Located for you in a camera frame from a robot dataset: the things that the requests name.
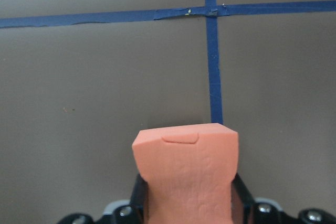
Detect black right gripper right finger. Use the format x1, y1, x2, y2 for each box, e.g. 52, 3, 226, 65
231, 173, 255, 224

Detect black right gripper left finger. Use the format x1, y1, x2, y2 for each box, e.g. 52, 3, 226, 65
129, 174, 148, 223

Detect orange foam block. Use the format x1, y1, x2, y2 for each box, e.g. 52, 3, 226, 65
132, 123, 239, 223

